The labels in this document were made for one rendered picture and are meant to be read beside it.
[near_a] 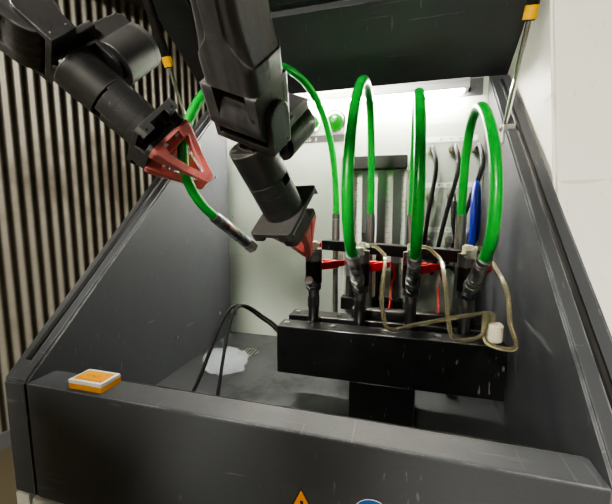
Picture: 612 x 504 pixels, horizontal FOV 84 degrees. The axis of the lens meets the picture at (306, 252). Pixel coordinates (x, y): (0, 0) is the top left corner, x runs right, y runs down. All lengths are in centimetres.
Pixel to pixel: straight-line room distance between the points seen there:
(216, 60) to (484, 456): 42
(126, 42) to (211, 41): 22
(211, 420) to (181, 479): 9
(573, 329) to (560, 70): 39
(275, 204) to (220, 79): 16
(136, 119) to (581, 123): 61
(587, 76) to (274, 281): 72
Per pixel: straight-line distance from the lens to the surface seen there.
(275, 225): 47
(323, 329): 56
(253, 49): 34
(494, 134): 46
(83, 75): 51
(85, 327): 62
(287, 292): 91
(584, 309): 47
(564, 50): 70
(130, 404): 47
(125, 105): 50
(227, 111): 39
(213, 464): 45
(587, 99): 67
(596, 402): 43
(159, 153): 47
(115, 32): 57
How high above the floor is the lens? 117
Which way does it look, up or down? 7 degrees down
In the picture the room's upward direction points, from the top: straight up
